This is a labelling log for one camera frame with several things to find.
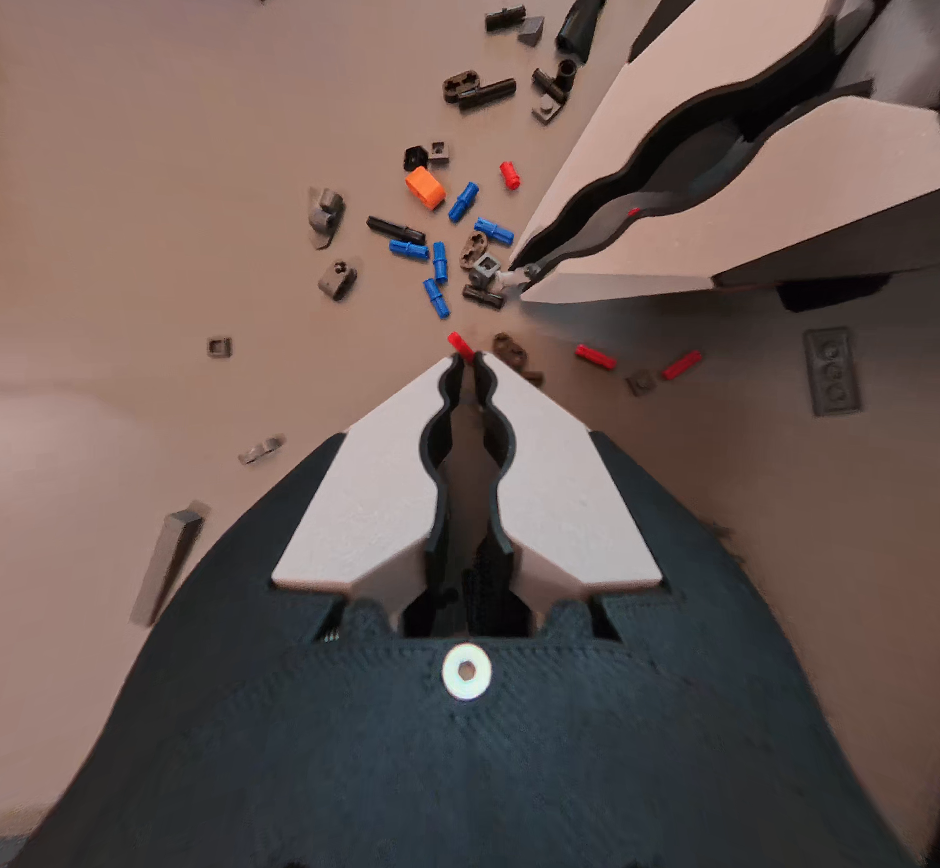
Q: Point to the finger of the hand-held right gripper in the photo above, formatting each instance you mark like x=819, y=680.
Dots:
x=720, y=16
x=808, y=192

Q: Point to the orange lego piece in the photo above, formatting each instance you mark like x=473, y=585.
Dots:
x=426, y=189

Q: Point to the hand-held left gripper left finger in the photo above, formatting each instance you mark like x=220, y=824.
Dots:
x=360, y=508

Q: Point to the dark grey three-stud lego plate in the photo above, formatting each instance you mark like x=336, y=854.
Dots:
x=832, y=372

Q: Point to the red lego pin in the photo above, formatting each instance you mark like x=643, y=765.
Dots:
x=460, y=345

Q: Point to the long grey lego bar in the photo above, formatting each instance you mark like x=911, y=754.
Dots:
x=167, y=563

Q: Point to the small lego pieces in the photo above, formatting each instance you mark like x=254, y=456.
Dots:
x=462, y=201

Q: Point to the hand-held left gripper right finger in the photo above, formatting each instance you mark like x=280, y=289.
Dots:
x=580, y=508

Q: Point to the light grey lego connector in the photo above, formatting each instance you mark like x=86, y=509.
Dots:
x=510, y=279

